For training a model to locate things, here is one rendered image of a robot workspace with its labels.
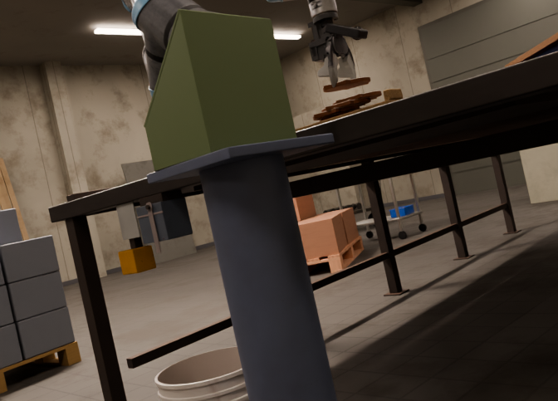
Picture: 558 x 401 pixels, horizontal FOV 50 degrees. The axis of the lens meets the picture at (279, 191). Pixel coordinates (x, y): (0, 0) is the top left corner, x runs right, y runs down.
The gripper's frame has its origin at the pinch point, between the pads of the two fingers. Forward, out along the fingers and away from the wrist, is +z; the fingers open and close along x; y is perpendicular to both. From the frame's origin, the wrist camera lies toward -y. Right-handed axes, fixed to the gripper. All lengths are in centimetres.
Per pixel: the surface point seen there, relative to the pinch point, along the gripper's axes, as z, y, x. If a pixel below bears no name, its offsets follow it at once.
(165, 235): 31, 59, 25
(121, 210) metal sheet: 20, 83, 21
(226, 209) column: 27, -7, 65
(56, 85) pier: -249, 857, -479
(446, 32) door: -204, 329, -974
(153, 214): 24, 62, 25
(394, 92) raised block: 8.0, -20.3, 14.0
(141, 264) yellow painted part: 39, 78, 22
